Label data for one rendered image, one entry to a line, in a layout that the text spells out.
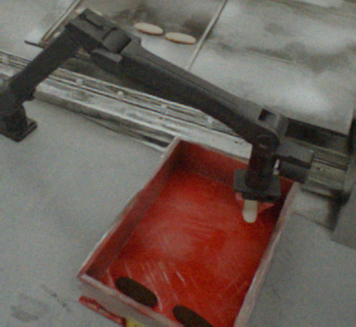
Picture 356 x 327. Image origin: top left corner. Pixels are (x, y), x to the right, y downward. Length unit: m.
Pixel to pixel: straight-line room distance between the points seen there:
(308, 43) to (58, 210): 0.95
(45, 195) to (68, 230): 0.12
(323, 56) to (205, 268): 0.81
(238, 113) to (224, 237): 0.33
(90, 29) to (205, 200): 0.51
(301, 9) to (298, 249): 0.89
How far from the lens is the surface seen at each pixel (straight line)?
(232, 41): 1.66
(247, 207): 1.23
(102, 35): 1.07
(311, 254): 1.24
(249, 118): 1.02
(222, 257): 1.18
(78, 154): 1.37
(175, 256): 1.16
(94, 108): 1.45
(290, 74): 1.58
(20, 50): 1.80
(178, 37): 1.64
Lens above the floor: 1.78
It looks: 39 degrees down
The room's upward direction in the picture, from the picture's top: 2 degrees clockwise
